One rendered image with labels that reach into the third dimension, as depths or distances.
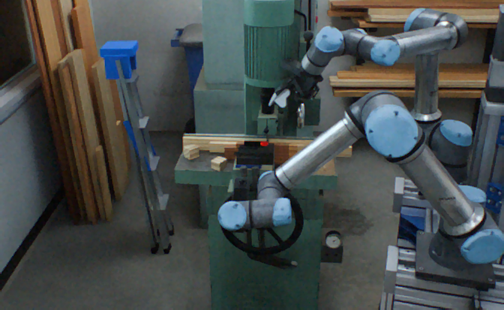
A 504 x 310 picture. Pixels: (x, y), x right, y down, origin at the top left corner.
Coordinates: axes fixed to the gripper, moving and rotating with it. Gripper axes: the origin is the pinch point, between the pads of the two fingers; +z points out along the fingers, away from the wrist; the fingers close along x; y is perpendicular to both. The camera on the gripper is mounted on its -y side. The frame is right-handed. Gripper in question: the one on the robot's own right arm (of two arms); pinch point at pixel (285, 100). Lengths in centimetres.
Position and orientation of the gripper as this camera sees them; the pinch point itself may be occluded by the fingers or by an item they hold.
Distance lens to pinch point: 191.5
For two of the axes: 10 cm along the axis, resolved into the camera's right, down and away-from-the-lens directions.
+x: 8.2, -2.4, 5.2
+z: -3.3, 5.5, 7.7
